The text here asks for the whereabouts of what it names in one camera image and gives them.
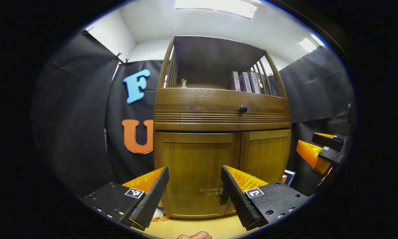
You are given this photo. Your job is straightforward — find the penguin plush toy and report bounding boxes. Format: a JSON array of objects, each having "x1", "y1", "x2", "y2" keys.
[{"x1": 151, "y1": 206, "x2": 168, "y2": 222}]

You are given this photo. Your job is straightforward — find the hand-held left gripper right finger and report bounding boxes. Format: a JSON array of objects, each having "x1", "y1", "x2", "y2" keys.
[{"x1": 221, "y1": 165, "x2": 311, "y2": 231}]

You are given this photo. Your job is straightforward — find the black backdrop cloth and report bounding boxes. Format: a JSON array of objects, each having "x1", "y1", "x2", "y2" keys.
[
  {"x1": 32, "y1": 30, "x2": 120, "y2": 199},
  {"x1": 278, "y1": 46, "x2": 354, "y2": 197},
  {"x1": 104, "y1": 59, "x2": 165, "y2": 185}
]

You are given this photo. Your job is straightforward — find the wooden double-door shoe cabinet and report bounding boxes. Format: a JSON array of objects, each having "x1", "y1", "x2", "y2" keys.
[{"x1": 153, "y1": 35, "x2": 292, "y2": 219}]

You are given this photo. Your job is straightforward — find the ceiling light panel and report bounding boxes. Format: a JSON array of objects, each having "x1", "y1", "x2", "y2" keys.
[{"x1": 298, "y1": 33, "x2": 326, "y2": 53}]

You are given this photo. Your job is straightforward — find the pink book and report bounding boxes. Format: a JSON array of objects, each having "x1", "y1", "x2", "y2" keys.
[{"x1": 230, "y1": 71, "x2": 241, "y2": 92}]

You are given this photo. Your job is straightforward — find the blue hardcover book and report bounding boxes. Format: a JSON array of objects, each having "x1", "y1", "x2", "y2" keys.
[{"x1": 284, "y1": 170, "x2": 297, "y2": 186}]

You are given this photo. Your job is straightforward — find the purple book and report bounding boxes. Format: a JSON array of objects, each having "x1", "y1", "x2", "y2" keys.
[{"x1": 239, "y1": 72, "x2": 252, "y2": 93}]

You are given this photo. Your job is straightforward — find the wooden shoe cabinet door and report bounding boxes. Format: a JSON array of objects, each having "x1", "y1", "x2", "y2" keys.
[
  {"x1": 232, "y1": 129, "x2": 292, "y2": 215},
  {"x1": 154, "y1": 132, "x2": 241, "y2": 219}
]

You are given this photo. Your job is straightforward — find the grey book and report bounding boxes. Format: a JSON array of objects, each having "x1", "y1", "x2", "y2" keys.
[{"x1": 248, "y1": 71, "x2": 261, "y2": 94}]

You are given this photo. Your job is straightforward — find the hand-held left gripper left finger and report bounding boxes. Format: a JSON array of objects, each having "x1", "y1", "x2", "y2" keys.
[{"x1": 82, "y1": 166, "x2": 170, "y2": 231}]

